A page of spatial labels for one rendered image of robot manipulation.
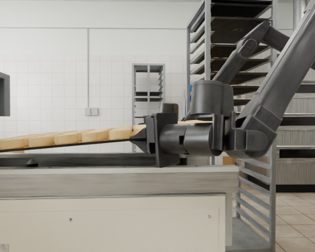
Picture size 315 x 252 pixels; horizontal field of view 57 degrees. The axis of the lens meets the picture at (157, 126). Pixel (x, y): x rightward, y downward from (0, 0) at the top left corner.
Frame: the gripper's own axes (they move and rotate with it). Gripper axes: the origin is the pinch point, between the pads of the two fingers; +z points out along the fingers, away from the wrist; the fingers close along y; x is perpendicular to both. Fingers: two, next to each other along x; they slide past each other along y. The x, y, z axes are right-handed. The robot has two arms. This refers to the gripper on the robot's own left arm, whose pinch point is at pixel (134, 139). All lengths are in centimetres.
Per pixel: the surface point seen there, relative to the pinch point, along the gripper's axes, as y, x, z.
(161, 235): 21.8, 4.7, -2.0
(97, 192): 11.5, -4.0, 8.6
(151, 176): 8.8, 4.5, -0.2
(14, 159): 6, -3, 50
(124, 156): 7.6, 20.3, 25.1
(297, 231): 105, 234, 32
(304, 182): 96, 387, 62
